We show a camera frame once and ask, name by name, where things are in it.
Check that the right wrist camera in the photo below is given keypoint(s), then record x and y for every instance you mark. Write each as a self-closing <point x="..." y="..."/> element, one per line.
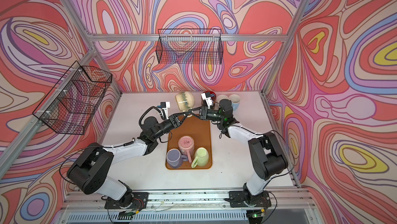
<point x="207" y="99"/>

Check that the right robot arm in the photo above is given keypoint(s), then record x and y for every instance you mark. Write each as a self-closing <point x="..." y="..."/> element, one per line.
<point x="267" y="156"/>

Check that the black wire basket left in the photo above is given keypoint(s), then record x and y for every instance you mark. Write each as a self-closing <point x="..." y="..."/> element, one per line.
<point x="76" y="102"/>

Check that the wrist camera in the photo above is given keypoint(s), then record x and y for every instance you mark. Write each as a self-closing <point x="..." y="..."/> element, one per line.
<point x="163" y="107"/>
<point x="207" y="99"/>

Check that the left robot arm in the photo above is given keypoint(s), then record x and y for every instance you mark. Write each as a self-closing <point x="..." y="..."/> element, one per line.
<point x="90" y="170"/>

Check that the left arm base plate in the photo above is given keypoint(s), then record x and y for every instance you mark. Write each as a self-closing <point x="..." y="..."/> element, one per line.
<point x="134" y="201"/>

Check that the black wire basket back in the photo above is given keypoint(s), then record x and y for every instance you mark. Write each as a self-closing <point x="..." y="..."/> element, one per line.
<point x="189" y="46"/>

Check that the black wire basket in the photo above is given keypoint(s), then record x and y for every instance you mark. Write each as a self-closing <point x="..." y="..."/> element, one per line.
<point x="189" y="46"/>
<point x="76" y="102"/>

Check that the black patterned mug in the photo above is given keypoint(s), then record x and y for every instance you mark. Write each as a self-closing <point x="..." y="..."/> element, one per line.
<point x="214" y="99"/>

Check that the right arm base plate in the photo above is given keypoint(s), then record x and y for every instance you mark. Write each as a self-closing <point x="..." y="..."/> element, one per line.
<point x="245" y="199"/>

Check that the pink mug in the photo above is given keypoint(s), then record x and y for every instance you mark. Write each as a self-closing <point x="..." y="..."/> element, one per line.
<point x="186" y="146"/>

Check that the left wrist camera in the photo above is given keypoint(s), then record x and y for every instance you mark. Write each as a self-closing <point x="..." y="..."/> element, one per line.
<point x="163" y="107"/>

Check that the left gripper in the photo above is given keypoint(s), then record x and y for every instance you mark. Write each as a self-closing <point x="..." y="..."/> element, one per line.
<point x="174" y="122"/>

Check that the aluminium mounting rail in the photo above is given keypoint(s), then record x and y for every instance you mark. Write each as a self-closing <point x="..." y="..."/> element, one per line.
<point x="196" y="199"/>

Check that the light green mug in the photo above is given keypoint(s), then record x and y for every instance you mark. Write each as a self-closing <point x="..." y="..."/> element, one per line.
<point x="201" y="158"/>

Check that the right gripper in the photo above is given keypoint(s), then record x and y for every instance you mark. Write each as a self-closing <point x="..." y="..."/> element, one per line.
<point x="203" y="115"/>

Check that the white mug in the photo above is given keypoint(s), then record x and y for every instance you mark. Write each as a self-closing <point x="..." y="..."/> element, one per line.
<point x="222" y="97"/>

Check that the brown wooden tray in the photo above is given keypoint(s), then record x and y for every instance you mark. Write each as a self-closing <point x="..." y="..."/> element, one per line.
<point x="199" y="130"/>

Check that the light blue mug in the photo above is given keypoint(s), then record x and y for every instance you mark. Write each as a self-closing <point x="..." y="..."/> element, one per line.
<point x="235" y="100"/>

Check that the beige speckled mug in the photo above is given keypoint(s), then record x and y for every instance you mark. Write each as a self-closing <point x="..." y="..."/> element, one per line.
<point x="185" y="101"/>

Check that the purple mug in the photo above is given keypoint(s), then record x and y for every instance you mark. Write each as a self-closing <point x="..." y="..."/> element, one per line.
<point x="175" y="159"/>

